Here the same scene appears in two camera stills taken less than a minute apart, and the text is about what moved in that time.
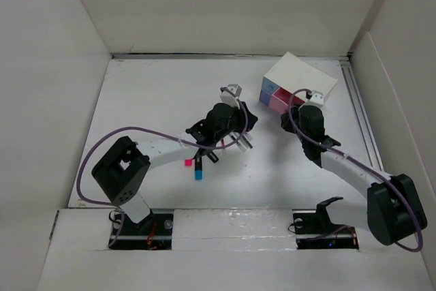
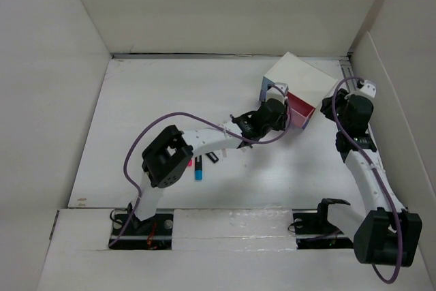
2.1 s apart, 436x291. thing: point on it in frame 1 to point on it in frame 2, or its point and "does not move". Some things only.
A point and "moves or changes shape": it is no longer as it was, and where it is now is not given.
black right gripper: x=285 y=123 to x=326 y=108
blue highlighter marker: x=198 y=169 does not move
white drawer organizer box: x=293 y=73 does not move
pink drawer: x=279 y=101 moves or changes shape
